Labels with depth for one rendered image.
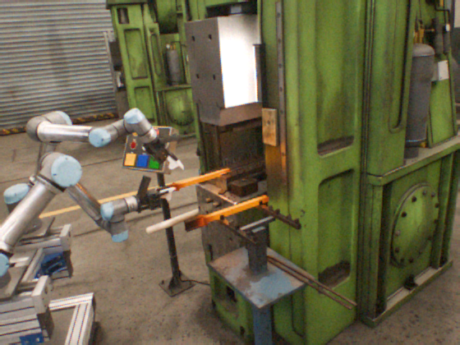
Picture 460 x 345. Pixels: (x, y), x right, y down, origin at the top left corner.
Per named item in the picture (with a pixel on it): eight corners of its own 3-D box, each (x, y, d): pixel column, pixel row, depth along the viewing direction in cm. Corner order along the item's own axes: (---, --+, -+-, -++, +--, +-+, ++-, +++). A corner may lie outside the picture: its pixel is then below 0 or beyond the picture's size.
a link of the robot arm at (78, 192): (25, 160, 157) (96, 231, 186) (34, 165, 149) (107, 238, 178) (47, 142, 162) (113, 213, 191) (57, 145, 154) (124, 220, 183)
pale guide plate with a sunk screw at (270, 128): (275, 146, 174) (273, 110, 168) (263, 143, 181) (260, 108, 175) (278, 144, 175) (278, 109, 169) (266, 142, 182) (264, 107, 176)
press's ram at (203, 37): (236, 109, 171) (228, 15, 157) (193, 103, 201) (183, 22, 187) (301, 95, 193) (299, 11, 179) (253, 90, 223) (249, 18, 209)
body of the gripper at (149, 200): (156, 202, 186) (133, 209, 180) (154, 186, 183) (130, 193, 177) (163, 207, 180) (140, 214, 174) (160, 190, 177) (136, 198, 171)
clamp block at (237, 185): (241, 198, 187) (240, 186, 185) (231, 193, 194) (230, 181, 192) (259, 190, 194) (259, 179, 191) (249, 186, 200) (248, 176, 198)
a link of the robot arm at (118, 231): (120, 231, 183) (116, 211, 179) (131, 238, 175) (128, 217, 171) (105, 237, 178) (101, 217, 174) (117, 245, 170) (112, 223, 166)
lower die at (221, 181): (227, 191, 197) (226, 177, 194) (206, 181, 212) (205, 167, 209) (284, 171, 219) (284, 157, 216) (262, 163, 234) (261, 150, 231)
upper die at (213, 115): (221, 126, 185) (219, 107, 181) (200, 121, 200) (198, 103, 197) (282, 111, 207) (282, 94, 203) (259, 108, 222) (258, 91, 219)
